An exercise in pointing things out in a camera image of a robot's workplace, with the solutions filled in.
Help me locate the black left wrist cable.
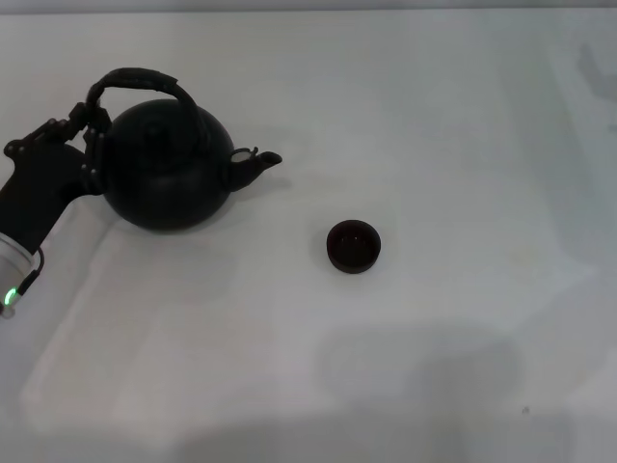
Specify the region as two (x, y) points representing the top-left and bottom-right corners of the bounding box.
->
(13, 245), (45, 296)

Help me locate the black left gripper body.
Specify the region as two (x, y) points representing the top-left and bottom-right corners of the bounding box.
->
(0, 139), (89, 253)

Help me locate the black round teapot with handle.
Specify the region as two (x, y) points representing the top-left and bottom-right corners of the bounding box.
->
(86, 67), (284, 232)

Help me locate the dark brown teacup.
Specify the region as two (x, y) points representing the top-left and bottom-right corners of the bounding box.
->
(326, 219), (383, 275)

